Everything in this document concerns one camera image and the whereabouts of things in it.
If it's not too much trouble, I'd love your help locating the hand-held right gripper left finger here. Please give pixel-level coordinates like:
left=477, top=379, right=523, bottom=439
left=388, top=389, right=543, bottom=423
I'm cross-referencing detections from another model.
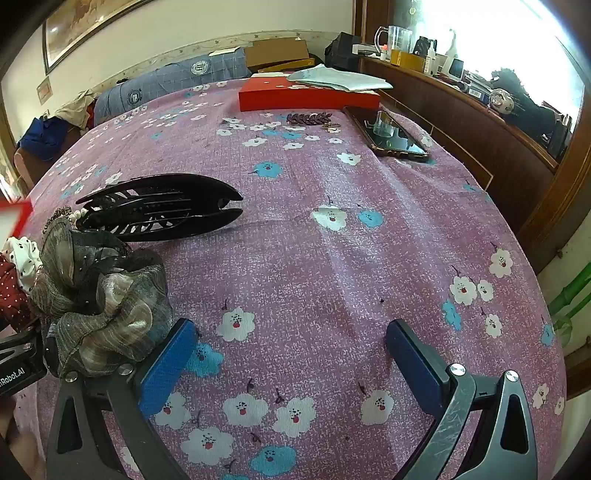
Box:
left=44, top=318, right=199, bottom=480

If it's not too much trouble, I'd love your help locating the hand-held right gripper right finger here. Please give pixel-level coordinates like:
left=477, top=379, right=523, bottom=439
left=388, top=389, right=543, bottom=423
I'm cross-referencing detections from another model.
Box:
left=386, top=319, right=539, bottom=480

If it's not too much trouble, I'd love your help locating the dark cloth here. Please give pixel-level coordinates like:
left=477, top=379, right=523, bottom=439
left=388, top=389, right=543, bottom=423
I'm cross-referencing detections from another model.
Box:
left=489, top=68, right=573, bottom=149

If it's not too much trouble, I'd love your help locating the brown leaf hair clip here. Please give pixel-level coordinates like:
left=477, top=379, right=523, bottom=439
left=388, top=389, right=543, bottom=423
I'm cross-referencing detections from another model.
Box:
left=286, top=112, right=334, bottom=126

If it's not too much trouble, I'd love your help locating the wooden cabinet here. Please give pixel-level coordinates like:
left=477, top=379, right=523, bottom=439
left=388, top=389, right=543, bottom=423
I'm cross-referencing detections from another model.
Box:
left=353, top=0, right=591, bottom=278

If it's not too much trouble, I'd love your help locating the white dotted scrunchie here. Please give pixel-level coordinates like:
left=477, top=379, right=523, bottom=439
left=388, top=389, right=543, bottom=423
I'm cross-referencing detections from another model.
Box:
left=0, top=235, right=44, bottom=294

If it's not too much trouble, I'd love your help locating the beige clothing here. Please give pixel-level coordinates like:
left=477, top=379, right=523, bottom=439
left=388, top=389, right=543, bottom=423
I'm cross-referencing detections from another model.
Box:
left=54, top=91, right=96, bottom=131

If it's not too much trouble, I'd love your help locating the grey sheer scrunchie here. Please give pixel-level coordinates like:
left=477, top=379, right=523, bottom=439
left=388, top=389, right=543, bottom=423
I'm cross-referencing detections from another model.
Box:
left=28, top=217, right=176, bottom=377

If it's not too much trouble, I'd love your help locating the brown cardboard box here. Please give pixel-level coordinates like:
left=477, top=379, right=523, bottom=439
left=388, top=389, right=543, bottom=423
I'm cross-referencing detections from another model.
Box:
left=244, top=38, right=311, bottom=73

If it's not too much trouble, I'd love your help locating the black bag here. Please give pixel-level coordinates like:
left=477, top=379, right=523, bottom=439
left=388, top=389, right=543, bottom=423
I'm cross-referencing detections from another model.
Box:
left=324, top=32, right=364, bottom=71

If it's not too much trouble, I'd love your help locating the smartphone with brown case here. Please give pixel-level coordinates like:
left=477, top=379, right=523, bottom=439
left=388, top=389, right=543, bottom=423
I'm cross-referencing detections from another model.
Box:
left=342, top=106, right=430, bottom=162

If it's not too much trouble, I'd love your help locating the blue clothing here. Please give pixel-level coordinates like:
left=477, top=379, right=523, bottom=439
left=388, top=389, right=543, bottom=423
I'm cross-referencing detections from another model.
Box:
left=20, top=116, right=71, bottom=161

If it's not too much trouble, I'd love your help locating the yellow box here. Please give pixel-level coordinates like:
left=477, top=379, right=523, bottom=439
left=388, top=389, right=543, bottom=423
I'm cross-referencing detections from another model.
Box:
left=390, top=51, right=426, bottom=73

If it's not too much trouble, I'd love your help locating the white folded cloth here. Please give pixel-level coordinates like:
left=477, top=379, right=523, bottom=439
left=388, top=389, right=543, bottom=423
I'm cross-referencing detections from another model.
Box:
left=286, top=65, right=394, bottom=92

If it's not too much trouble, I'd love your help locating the purple floral bedsheet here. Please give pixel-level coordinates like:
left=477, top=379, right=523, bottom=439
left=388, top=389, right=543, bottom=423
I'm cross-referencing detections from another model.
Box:
left=14, top=78, right=568, bottom=480

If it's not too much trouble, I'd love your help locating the framed wall picture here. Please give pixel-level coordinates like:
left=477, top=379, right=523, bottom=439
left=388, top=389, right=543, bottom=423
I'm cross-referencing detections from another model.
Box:
left=42, top=0, right=155, bottom=75

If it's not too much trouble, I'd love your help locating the brown sofa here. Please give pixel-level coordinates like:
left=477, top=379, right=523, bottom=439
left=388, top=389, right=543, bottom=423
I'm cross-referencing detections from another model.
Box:
left=13, top=147, right=35, bottom=191

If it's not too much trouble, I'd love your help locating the red dotted scrunchie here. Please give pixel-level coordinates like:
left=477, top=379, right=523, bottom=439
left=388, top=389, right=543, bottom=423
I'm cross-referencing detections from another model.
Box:
left=0, top=258, right=38, bottom=330

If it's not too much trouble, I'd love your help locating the clear measuring jug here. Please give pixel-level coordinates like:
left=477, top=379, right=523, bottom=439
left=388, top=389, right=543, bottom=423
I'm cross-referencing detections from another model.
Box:
left=374, top=25, right=413, bottom=59

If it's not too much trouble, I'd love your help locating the black hair claw clip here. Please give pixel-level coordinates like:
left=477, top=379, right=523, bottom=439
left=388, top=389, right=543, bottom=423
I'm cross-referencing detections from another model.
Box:
left=75, top=173, right=244, bottom=242

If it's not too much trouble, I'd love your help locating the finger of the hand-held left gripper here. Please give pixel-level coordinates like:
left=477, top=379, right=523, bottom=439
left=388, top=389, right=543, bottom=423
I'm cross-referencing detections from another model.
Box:
left=44, top=336, right=65, bottom=378

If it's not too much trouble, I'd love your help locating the red cardboard box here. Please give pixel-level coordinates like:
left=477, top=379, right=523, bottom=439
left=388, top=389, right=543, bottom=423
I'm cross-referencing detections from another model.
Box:
left=0, top=198, right=34, bottom=241

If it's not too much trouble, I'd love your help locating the red box lid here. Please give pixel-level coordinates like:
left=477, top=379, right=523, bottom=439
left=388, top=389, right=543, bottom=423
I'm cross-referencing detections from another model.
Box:
left=239, top=78, right=380, bottom=112

